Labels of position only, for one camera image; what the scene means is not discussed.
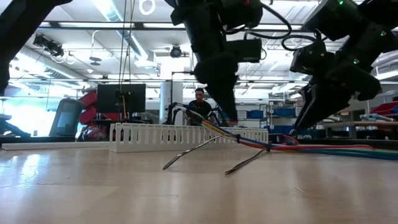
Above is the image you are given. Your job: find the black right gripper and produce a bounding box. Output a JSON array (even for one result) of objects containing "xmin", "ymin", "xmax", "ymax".
[{"xmin": 294, "ymin": 63, "xmax": 382, "ymax": 131}]

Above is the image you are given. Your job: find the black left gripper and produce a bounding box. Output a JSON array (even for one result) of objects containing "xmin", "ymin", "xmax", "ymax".
[{"xmin": 193, "ymin": 52, "xmax": 241, "ymax": 126}]

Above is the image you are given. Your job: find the yellow cable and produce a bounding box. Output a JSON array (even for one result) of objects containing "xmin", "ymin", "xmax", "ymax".
[{"xmin": 200, "ymin": 119, "xmax": 240, "ymax": 139}]

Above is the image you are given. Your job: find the coloured wire bundle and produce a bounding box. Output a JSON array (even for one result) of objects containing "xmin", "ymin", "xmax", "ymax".
[{"xmin": 236, "ymin": 136, "xmax": 377, "ymax": 152}]

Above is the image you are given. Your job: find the blue cable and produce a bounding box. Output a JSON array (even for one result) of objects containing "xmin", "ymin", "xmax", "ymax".
[{"xmin": 211, "ymin": 123, "xmax": 398, "ymax": 161}]

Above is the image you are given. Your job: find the green cable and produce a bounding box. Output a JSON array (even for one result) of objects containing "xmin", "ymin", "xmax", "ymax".
[{"xmin": 310, "ymin": 148, "xmax": 398, "ymax": 157}]

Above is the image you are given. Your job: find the white slotted cable duct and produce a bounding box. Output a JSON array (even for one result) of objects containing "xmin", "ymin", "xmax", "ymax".
[{"xmin": 108, "ymin": 122, "xmax": 270, "ymax": 154}]

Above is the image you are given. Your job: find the person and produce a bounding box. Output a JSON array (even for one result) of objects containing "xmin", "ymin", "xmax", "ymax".
[{"xmin": 187, "ymin": 88, "xmax": 219, "ymax": 125}]

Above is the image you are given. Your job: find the pale blue tube roll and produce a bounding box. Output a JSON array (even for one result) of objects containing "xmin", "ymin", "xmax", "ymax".
[{"xmin": 359, "ymin": 113, "xmax": 390, "ymax": 122}]

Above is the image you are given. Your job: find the wooden workbench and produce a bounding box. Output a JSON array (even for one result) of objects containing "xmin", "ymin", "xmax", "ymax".
[{"xmin": 323, "ymin": 120, "xmax": 398, "ymax": 139}]

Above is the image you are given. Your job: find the white pillar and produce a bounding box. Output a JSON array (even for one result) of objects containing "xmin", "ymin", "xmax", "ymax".
[{"xmin": 159, "ymin": 81, "xmax": 185, "ymax": 125}]

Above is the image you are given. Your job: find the black monitor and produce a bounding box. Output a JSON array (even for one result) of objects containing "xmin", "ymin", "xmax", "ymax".
[{"xmin": 96, "ymin": 83, "xmax": 147, "ymax": 114}]

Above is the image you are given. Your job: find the red machine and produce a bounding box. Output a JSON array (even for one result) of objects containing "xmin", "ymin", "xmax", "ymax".
[{"xmin": 76, "ymin": 90, "xmax": 124, "ymax": 141}]

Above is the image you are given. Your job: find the grey office chair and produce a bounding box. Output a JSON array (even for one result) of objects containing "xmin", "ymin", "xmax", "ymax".
[{"xmin": 49, "ymin": 98, "xmax": 87, "ymax": 138}]

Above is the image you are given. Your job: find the thin red wire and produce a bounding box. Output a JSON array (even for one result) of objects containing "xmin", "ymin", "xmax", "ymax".
[{"xmin": 281, "ymin": 134, "xmax": 300, "ymax": 146}]

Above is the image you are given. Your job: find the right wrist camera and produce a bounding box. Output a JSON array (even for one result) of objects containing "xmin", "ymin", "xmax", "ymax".
[{"xmin": 289, "ymin": 40, "xmax": 327, "ymax": 75}]

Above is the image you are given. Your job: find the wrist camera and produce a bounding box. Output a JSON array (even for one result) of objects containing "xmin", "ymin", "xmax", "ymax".
[
  {"xmin": 225, "ymin": 39, "xmax": 264, "ymax": 63},
  {"xmin": 289, "ymin": 40, "xmax": 327, "ymax": 75}
]

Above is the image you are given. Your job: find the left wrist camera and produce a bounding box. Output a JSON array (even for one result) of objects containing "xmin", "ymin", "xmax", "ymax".
[{"xmin": 225, "ymin": 39, "xmax": 264, "ymax": 63}]

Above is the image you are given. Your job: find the black camera cable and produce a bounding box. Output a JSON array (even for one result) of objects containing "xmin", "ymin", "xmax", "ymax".
[
  {"xmin": 281, "ymin": 34, "xmax": 324, "ymax": 52},
  {"xmin": 223, "ymin": 2, "xmax": 293, "ymax": 41}
]

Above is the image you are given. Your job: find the black dome camera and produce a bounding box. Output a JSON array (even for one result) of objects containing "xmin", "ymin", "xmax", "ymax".
[{"xmin": 169, "ymin": 44, "xmax": 183, "ymax": 58}]

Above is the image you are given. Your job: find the white hanging ring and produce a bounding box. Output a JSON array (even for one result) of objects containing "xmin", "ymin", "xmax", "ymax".
[{"xmin": 137, "ymin": 0, "xmax": 157, "ymax": 16}]

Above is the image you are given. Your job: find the black ceiling camera rig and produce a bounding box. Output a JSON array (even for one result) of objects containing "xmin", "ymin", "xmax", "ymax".
[{"xmin": 32, "ymin": 34, "xmax": 65, "ymax": 58}]

